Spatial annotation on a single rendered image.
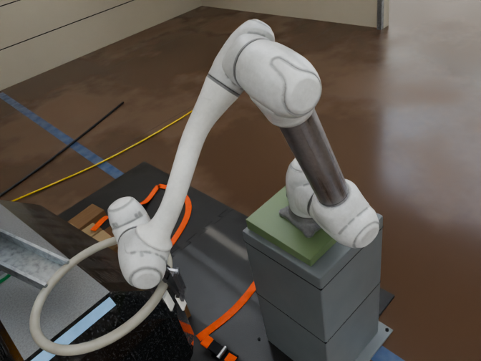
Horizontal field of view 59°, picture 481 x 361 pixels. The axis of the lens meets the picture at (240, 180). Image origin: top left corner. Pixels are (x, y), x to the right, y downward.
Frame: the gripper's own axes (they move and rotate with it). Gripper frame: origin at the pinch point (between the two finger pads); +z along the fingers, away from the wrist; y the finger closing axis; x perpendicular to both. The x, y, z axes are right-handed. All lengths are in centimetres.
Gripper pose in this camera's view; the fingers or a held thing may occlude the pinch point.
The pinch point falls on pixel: (175, 300)
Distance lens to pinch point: 144.0
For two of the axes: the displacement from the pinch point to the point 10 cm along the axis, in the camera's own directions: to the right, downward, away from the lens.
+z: 2.8, 8.0, 5.3
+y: -9.4, 1.3, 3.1
